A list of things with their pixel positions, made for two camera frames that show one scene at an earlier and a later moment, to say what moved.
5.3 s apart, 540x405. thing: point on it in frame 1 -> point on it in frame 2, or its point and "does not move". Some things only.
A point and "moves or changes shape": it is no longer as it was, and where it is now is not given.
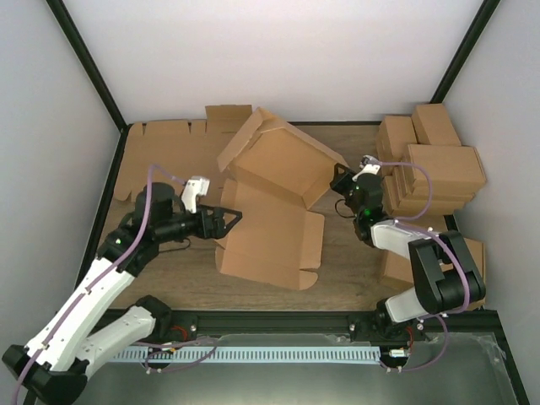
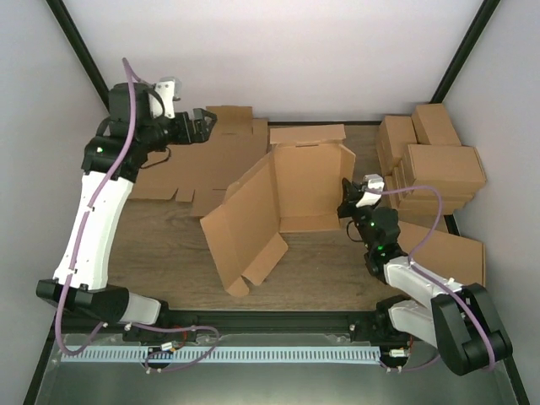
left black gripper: (219, 230) -> (201, 133)
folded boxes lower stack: (402, 197) does not move
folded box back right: (433, 126) does not move
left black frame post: (90, 68) does not move
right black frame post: (481, 22) does not move
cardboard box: (278, 175) moves or changes shape
